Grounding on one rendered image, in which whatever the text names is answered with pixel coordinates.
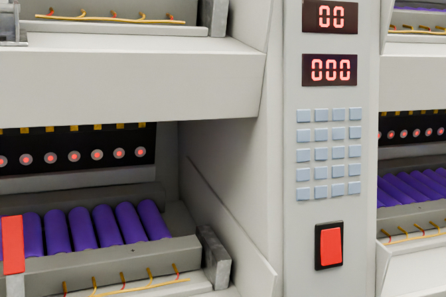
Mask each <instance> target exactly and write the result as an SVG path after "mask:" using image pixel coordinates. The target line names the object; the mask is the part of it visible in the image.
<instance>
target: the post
mask: <svg viewBox="0 0 446 297"><path fill-rule="evenodd" d="M266 54H267V55H266V60H265V70H264V75H263V84H262V90H261V99H260V108H259V113H258V117H248V118H232V119H202V120H187V121H177V129H178V160H179V200H182V192H183V176H184V167H185V156H188V157H189V158H190V160H191V161H192V163H193V164H194V165H195V166H196V168H197V169H198V171H199V172H200V173H201V174H202V176H203V177H204V179H205V180H206V181H207V182H208V184H209V185H210V186H211V188H212V189H213V190H214V191H215V193H216V194H217V196H218V197H219V198H220V199H221V201H222V202H223V204H224V205H225V206H226V207H227V208H228V210H229V211H230V213H231V214H232V215H233V216H234V218H235V219H236V221H237V222H238V223H239V224H240V226H241V227H242V229H243V230H244V231H245V232H246V234H247V235H248V237H249V238H250V239H251V240H252V242H253V243H254V244H255V246H256V247H257V248H258V249H259V251H260V252H261V254H262V255H263V256H264V257H265V259H266V260H267V262H268V263H269V264H270V265H271V267H272V268H273V269H274V271H275V272H276V273H277V282H276V287H275V294H274V297H283V0H274V2H273V11H272V17H271V26H270V32H269V41H268V46H267V53H266ZM379 66H380V0H371V25H370V101H369V139H368V215H367V253H366V297H375V271H376V203H377V168H378V100H379Z"/></svg>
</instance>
